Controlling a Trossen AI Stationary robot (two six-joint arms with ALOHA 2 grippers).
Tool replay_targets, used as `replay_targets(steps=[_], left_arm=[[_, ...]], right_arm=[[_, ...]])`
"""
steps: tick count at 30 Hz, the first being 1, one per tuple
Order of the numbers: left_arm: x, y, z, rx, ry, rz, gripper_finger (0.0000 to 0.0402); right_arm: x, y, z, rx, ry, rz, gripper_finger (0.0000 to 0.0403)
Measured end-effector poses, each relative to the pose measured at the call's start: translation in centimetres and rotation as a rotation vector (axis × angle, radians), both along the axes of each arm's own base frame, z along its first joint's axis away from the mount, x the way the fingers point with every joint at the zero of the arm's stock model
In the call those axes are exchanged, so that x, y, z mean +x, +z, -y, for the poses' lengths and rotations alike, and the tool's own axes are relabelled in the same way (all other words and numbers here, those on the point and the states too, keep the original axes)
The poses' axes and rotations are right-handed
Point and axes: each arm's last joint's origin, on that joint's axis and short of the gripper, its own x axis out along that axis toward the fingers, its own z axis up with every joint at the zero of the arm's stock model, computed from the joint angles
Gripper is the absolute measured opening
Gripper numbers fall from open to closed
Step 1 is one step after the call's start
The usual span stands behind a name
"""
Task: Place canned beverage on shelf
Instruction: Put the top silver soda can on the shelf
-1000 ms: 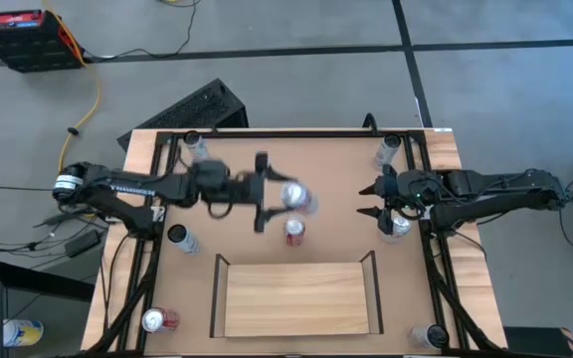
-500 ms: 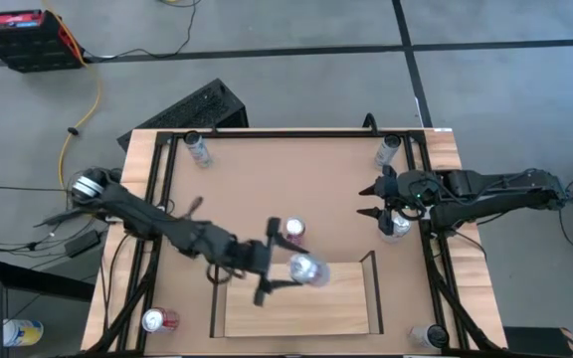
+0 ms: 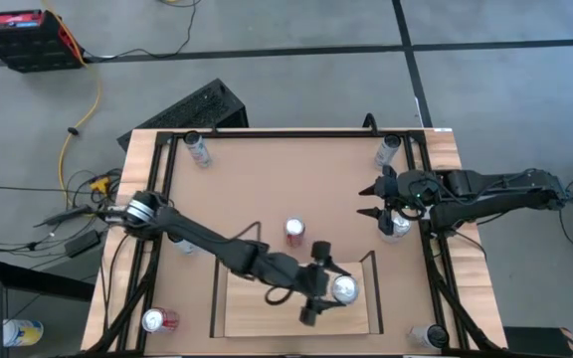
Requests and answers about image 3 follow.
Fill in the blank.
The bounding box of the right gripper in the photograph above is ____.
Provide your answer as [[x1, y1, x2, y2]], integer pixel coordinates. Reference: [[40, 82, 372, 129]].
[[355, 165, 437, 237]]

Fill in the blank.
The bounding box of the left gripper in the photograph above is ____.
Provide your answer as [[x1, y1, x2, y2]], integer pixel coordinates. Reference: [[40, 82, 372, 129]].
[[293, 240, 353, 328]]

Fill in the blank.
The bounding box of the silver Diet Coke can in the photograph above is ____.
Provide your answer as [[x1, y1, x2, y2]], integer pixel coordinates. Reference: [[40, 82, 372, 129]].
[[378, 213, 412, 245], [329, 273, 361, 305]]

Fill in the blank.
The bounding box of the slim white beverage can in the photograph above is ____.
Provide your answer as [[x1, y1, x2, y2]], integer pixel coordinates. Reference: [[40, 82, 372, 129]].
[[182, 130, 213, 169], [408, 323, 451, 350], [169, 233, 198, 256], [373, 132, 403, 171]]

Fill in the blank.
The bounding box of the red Coke can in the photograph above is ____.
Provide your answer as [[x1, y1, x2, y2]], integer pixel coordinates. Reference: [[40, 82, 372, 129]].
[[284, 216, 306, 249], [140, 306, 181, 334]]

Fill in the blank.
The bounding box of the tan table mat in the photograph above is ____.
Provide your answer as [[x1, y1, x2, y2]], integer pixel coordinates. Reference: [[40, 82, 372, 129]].
[[144, 131, 445, 355]]

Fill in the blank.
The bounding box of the black box with striped corner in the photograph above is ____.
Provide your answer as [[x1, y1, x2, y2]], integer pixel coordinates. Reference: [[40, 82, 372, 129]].
[[503, 326, 573, 358]]

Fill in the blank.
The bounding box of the black perforated computer case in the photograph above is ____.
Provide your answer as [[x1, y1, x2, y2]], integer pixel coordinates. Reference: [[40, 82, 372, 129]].
[[116, 78, 250, 150]]

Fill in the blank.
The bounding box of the black power adapter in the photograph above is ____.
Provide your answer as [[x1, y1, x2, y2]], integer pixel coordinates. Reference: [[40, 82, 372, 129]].
[[65, 229, 101, 258]]

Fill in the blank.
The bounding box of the yellow plug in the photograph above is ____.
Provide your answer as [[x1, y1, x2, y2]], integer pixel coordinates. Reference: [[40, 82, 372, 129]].
[[89, 174, 112, 194]]

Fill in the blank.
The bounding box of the long black power brick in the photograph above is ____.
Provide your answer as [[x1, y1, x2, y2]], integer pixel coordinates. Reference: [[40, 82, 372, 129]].
[[34, 203, 94, 229]]

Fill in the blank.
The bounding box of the black floor beam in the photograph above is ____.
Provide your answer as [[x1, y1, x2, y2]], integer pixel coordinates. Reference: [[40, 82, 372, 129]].
[[0, 256, 96, 302]]

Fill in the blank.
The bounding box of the white and yellow can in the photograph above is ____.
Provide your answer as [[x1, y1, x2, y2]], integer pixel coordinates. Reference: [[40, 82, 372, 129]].
[[1, 317, 45, 348]]

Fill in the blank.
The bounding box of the red and black toolbox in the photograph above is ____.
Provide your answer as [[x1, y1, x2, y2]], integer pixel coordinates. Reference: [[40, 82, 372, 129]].
[[0, 8, 87, 75]]

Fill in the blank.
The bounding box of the black metal table frame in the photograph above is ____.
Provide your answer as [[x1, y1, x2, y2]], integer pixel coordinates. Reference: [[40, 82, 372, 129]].
[[87, 127, 506, 358]]

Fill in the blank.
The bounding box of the black floor cable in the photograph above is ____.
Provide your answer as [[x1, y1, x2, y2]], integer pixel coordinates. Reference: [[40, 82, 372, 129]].
[[0, 184, 94, 195], [83, 0, 203, 64]]

